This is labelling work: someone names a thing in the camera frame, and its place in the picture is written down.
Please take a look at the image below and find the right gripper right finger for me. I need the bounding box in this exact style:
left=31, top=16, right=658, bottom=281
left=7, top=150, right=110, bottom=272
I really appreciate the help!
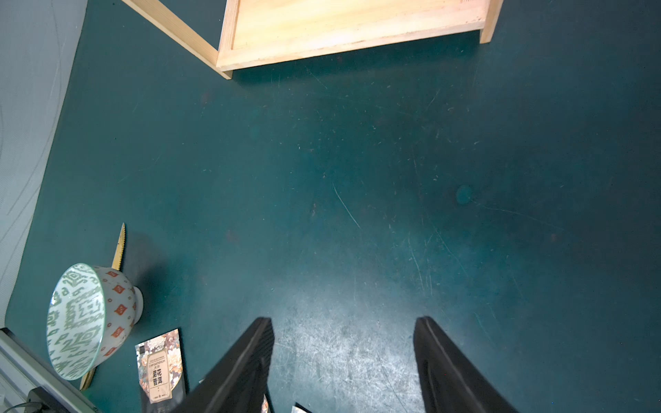
left=413, top=316, right=516, bottom=412

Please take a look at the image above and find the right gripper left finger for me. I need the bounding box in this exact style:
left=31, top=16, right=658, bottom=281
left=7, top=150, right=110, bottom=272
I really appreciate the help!
left=175, top=318, right=275, bottom=413

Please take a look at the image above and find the wooden two-tier shelf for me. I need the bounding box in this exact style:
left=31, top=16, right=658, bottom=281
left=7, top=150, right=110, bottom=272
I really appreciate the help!
left=128, top=0, right=503, bottom=79

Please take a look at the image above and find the green patterned bowl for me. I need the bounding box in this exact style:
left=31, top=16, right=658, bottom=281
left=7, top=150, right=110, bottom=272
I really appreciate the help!
left=46, top=263, right=144, bottom=381

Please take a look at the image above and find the gold knife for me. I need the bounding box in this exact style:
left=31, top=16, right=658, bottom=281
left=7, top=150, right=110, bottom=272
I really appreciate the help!
left=79, top=223, right=126, bottom=391

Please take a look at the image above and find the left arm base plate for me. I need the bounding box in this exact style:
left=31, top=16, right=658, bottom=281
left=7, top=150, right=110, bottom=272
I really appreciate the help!
left=3, top=387, right=70, bottom=413

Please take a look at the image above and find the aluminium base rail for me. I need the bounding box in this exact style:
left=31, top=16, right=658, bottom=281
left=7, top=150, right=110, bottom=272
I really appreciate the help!
left=1, top=327, right=100, bottom=412

